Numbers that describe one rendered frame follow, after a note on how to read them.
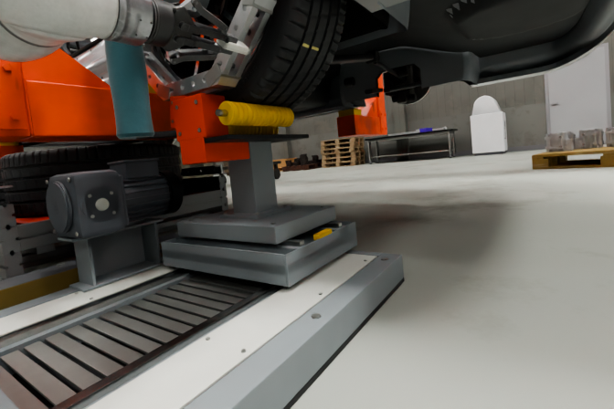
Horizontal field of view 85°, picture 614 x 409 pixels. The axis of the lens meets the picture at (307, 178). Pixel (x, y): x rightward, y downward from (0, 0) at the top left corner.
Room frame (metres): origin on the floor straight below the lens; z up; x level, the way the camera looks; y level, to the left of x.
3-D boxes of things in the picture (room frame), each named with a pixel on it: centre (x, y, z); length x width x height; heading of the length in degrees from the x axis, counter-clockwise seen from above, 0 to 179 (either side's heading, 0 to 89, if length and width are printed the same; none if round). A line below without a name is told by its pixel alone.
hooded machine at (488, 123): (8.09, -4.48, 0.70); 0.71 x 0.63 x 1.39; 57
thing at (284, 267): (1.04, 0.17, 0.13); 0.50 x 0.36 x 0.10; 55
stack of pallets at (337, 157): (10.18, -1.17, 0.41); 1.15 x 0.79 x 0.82; 57
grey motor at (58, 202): (1.05, 0.54, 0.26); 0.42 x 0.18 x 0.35; 145
